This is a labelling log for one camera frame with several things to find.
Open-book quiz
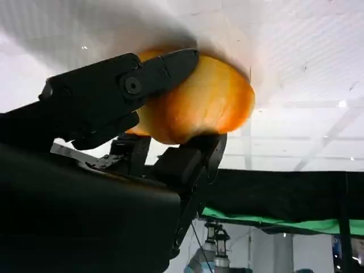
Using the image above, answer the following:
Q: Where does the green cloth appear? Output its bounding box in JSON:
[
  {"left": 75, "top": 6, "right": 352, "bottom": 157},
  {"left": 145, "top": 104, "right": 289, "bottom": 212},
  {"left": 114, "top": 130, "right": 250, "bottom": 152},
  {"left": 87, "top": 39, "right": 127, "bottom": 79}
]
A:
[{"left": 200, "top": 206, "right": 364, "bottom": 237}]

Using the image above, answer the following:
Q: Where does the black cloth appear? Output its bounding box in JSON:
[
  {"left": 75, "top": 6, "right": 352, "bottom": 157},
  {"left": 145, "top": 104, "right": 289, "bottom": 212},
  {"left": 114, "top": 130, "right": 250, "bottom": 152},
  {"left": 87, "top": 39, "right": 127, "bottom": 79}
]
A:
[{"left": 198, "top": 168, "right": 364, "bottom": 230}]

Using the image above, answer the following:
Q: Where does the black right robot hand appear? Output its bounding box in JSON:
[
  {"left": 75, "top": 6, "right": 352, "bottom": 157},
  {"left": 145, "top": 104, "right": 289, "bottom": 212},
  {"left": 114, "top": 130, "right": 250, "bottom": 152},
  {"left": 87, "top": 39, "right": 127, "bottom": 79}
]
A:
[{"left": 0, "top": 48, "right": 228, "bottom": 273}]

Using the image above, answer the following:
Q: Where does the black upright pole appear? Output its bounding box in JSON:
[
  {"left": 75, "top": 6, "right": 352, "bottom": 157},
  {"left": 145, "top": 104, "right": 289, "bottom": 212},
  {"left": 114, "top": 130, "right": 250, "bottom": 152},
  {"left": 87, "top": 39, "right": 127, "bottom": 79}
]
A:
[{"left": 338, "top": 172, "right": 353, "bottom": 273}]

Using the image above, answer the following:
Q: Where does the orange and white bread roll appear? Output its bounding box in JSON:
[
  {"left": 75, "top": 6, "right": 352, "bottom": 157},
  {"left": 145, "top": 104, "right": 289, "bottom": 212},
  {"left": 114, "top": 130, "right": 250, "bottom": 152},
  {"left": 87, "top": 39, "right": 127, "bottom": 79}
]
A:
[{"left": 125, "top": 49, "right": 256, "bottom": 146}]

